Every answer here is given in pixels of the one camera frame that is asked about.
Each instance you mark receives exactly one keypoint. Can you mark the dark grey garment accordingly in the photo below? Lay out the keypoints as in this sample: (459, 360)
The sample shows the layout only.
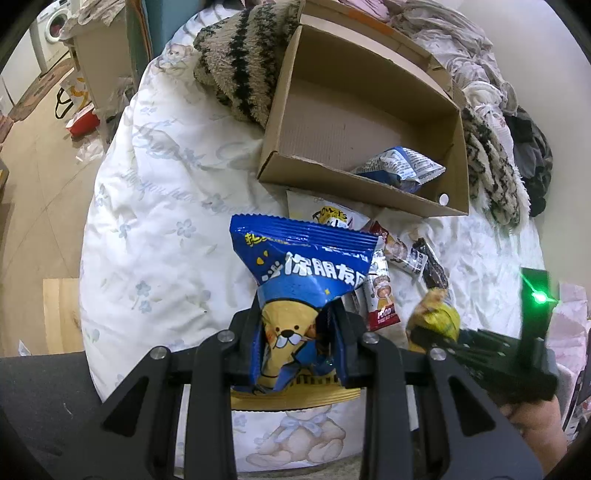
(531, 157)

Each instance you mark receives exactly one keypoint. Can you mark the red bag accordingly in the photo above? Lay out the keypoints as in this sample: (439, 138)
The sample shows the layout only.
(85, 123)

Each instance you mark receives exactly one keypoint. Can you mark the dark grey cloth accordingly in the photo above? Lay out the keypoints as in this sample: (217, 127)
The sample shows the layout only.
(41, 406)

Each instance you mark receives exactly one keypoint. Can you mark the pink printed cloth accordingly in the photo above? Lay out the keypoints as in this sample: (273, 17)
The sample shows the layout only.
(572, 332)

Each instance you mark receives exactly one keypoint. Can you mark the person's right hand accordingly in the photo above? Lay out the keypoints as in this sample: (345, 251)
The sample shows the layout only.
(540, 427)

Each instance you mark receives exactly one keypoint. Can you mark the yellow snack packet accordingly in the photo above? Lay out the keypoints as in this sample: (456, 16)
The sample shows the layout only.
(441, 318)

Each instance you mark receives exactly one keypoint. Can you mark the white floral duvet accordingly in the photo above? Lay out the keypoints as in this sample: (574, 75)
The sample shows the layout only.
(161, 207)

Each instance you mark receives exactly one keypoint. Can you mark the tan checkered snack packet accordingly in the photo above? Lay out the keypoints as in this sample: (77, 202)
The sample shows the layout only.
(295, 399)

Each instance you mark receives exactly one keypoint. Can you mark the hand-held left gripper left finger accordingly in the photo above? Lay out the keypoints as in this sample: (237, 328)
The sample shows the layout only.
(247, 341)

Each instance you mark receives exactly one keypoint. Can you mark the white cabinet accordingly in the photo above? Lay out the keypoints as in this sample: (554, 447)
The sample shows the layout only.
(101, 50)

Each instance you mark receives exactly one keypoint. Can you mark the clear face print snack packet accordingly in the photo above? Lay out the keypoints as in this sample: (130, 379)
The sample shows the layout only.
(399, 251)

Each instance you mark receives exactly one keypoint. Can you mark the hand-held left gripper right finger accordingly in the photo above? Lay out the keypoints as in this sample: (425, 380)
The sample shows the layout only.
(351, 341)

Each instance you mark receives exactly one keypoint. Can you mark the brown floor rug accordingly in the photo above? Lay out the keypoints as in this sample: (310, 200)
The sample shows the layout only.
(39, 92)

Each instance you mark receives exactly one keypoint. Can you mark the dark brown snack packet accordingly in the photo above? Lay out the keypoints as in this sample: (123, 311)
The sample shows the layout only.
(431, 267)

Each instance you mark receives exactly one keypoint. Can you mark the white snack packet orange print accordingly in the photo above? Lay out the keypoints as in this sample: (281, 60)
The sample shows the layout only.
(304, 205)

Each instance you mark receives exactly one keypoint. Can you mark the crumpled floral bedsheet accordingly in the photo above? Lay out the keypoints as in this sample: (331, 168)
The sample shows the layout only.
(443, 37)

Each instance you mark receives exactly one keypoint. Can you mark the blue and white snack packet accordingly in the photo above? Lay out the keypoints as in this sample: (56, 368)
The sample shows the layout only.
(401, 166)

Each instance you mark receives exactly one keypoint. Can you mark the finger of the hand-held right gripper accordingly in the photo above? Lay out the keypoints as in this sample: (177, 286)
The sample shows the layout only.
(420, 340)

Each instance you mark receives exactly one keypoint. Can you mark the white washing machine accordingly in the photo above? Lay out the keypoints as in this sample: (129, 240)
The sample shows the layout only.
(51, 32)

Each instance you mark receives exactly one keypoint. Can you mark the beige black patterned fuzzy blanket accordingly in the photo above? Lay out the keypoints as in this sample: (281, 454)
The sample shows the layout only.
(240, 60)

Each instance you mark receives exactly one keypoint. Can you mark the blue beaver print snack bag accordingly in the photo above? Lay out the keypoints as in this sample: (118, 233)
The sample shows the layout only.
(304, 272)

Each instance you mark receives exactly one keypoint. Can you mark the red and white snack packet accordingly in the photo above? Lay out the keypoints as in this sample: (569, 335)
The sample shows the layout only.
(381, 295)

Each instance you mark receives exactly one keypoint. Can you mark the brown cardboard box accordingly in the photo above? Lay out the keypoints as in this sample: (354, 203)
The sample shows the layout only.
(351, 101)

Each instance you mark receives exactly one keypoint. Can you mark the wooden board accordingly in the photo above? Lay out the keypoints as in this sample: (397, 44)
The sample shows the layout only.
(62, 318)

